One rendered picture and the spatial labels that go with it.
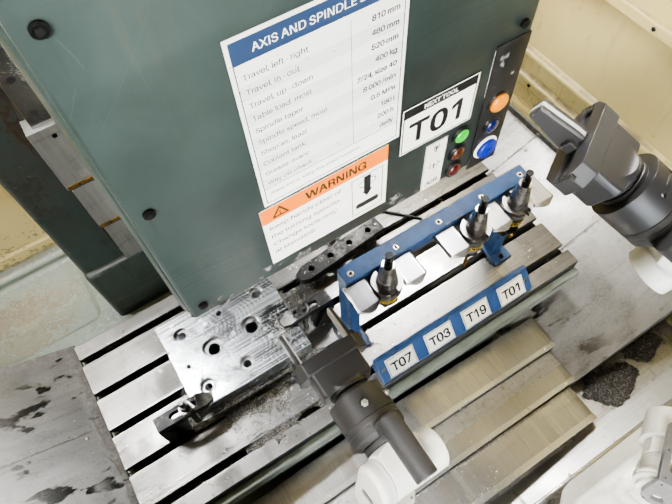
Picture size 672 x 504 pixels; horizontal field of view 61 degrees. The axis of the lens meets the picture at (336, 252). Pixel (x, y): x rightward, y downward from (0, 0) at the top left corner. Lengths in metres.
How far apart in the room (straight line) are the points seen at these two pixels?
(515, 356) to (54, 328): 1.39
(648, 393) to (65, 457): 1.56
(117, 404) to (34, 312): 0.68
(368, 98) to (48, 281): 1.69
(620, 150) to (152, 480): 1.14
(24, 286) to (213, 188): 1.66
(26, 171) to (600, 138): 1.10
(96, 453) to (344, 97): 1.40
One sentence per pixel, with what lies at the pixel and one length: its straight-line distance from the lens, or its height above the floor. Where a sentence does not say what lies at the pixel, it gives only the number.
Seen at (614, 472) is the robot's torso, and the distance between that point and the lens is 0.99.
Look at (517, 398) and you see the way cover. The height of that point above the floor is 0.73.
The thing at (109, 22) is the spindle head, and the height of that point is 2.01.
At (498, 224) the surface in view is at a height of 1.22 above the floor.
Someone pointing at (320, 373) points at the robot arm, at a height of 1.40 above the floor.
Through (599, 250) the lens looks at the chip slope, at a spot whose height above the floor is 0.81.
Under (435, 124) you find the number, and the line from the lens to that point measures 0.64.
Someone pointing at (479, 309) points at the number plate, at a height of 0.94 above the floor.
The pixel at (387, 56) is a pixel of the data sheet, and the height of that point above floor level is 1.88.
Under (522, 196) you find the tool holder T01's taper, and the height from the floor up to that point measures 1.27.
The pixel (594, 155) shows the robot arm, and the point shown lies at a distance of 0.68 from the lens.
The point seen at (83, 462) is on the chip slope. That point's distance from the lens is 1.74.
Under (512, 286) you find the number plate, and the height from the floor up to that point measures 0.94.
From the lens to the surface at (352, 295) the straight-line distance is 1.11.
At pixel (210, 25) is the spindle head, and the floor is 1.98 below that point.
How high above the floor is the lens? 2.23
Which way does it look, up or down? 61 degrees down
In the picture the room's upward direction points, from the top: 5 degrees counter-clockwise
